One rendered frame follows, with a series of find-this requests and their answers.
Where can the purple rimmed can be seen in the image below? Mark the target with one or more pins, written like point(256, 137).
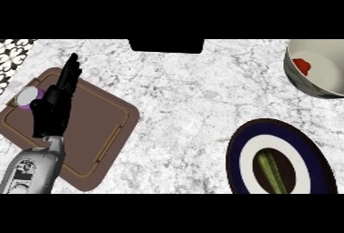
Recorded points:
point(26, 96)

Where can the black and white patterned tile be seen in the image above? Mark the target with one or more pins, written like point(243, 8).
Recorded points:
point(10, 60)

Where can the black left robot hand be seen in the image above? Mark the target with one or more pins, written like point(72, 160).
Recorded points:
point(53, 103)

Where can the brown cutting board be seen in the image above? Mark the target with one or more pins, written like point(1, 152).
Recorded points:
point(96, 121)

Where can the red bell pepper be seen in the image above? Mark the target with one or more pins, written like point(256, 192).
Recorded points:
point(302, 65)

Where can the green bell pepper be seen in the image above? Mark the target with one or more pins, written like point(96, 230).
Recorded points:
point(271, 171)

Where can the white and blue bowl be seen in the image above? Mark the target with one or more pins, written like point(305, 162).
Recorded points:
point(320, 66)

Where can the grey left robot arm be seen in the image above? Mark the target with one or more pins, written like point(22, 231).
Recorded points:
point(35, 168)

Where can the blue and white plate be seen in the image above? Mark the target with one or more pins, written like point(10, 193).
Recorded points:
point(279, 157)

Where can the black appliance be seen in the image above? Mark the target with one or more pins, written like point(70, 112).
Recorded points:
point(166, 45)

